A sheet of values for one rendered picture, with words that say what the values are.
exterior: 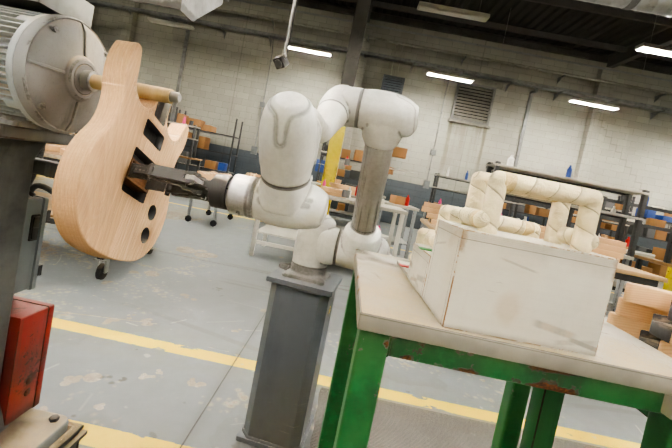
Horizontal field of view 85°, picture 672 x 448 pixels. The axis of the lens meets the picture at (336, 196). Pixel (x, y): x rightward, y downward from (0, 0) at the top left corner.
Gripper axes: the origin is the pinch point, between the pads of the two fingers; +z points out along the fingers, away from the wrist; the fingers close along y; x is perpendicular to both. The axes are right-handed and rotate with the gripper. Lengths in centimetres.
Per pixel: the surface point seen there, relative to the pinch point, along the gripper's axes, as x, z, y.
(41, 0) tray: 28.7, 23.8, -15.6
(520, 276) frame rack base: -9, -77, -14
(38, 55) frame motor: 16.4, 19.7, -14.7
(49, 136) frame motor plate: 6.7, 26.8, 3.9
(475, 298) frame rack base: -14, -70, -13
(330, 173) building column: 259, -2, 638
